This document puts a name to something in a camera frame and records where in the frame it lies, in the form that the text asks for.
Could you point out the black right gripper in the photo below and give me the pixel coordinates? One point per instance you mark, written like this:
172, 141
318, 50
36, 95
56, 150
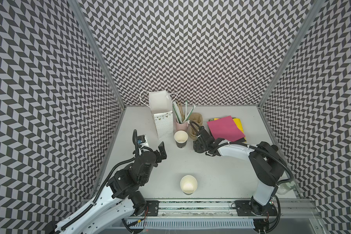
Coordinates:
201, 140

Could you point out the green wrapped straw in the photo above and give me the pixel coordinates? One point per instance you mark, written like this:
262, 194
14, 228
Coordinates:
189, 114

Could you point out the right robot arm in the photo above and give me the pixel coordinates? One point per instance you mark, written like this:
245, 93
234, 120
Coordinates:
269, 167

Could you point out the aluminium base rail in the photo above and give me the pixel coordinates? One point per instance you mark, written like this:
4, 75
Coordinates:
228, 208

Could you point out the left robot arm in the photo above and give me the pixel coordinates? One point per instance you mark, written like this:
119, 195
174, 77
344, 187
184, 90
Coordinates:
118, 197

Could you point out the cartoon animal paper gift bag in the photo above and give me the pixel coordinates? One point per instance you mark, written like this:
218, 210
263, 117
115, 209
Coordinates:
161, 107

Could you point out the aluminium corner post right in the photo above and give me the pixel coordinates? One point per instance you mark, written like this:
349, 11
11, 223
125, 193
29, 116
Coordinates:
301, 33

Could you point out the magenta paper napkin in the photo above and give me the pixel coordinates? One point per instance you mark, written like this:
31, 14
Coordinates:
224, 128

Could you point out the black sleeved paper cup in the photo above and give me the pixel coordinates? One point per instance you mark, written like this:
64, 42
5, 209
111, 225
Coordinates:
181, 138

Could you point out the aluminium corner post left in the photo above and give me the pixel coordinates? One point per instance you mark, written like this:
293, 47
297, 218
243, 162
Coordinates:
80, 18

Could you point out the pink metal straw bucket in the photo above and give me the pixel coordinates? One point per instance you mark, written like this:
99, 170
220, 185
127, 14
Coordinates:
181, 126

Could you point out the black plastic cup lid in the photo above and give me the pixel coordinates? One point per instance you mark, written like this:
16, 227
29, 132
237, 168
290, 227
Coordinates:
198, 147

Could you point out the aluminium corner post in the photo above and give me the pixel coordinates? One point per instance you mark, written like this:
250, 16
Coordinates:
301, 33
80, 18

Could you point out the wooden stir stick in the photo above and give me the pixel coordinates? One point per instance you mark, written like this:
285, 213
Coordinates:
181, 111

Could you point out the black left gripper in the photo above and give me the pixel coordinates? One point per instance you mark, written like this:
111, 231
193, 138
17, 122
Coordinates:
162, 150

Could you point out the white paper cup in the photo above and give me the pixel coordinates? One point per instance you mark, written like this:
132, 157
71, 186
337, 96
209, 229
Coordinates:
188, 184

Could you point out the yellow paper napkin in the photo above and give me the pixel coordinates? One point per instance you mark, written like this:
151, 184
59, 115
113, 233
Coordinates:
240, 127

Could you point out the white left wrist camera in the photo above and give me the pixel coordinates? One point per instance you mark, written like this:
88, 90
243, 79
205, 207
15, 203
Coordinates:
142, 141

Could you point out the stacked pulp cup carriers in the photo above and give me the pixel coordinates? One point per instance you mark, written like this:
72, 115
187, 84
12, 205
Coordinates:
198, 119

